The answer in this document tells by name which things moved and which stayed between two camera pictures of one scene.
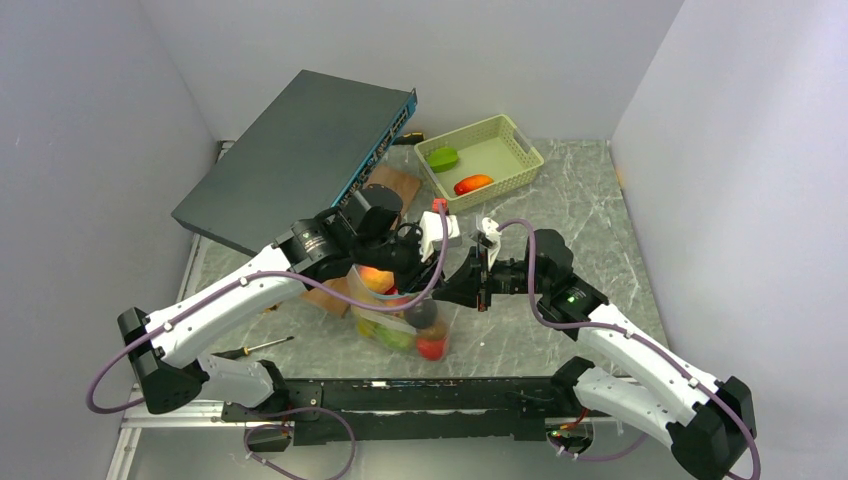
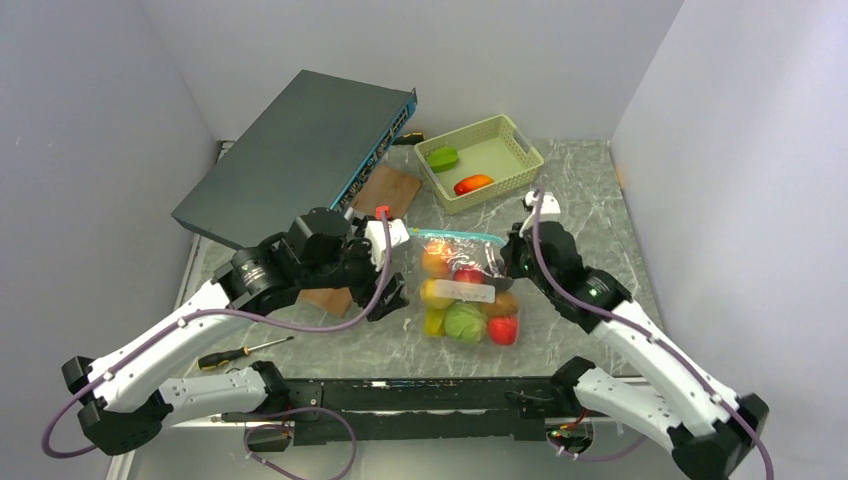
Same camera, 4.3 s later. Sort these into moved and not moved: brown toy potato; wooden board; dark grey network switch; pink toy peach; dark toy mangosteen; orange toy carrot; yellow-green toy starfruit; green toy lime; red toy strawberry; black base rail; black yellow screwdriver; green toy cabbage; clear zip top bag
Moved: green toy cabbage; pink toy peach; brown toy potato; yellow-green toy starfruit; red toy strawberry; dark toy mangosteen; clear zip top bag
Not moved: dark grey network switch; orange toy carrot; black base rail; black yellow screwdriver; green toy lime; wooden board
